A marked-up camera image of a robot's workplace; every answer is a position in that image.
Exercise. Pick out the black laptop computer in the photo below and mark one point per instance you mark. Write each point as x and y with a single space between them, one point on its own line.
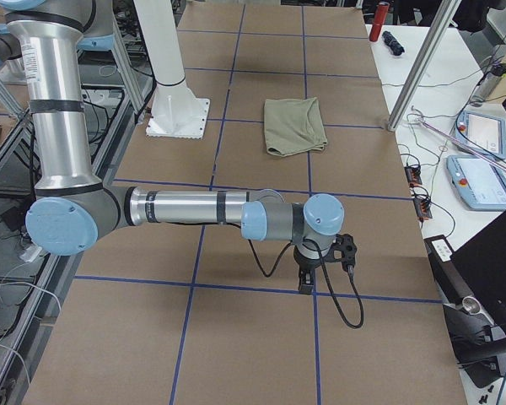
481 262

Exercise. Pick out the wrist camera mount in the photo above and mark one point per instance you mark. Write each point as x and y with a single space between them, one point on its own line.
343 250

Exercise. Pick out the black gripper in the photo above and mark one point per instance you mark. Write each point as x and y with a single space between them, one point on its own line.
305 266

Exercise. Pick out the orange black electronics board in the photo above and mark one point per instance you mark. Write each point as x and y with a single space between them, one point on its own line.
413 175

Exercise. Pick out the white power strip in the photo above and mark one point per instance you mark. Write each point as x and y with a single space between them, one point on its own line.
30 253

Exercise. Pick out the black camera stand clamp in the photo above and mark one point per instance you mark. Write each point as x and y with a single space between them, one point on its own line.
479 346

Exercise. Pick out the olive green long-sleeve shirt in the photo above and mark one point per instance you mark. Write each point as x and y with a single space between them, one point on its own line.
293 126

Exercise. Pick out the grey water bottle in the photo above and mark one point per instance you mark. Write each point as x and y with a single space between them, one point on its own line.
491 80

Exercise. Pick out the red cylindrical bottle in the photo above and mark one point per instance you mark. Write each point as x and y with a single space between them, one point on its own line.
381 11

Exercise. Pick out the long pink grabber stick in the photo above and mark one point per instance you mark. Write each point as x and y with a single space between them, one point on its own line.
486 157

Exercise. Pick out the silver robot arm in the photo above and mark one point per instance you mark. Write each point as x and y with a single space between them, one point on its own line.
75 206
11 61

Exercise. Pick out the aluminium frame post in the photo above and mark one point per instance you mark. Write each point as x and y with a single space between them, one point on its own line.
440 24

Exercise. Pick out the blue teach pendant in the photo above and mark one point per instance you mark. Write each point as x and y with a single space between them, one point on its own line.
482 133
481 186

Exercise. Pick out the dark blue folded umbrella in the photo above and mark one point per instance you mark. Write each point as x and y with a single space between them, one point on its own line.
392 43

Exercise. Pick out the near blue teach pendant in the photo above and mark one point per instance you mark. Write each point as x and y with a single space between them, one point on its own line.
481 186

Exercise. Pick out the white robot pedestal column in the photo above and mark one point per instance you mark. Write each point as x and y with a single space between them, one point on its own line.
176 112

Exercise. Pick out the far blue teach pendant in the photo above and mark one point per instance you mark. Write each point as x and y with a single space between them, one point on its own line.
482 133

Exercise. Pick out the black box with label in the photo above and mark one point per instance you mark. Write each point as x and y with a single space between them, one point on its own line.
439 252

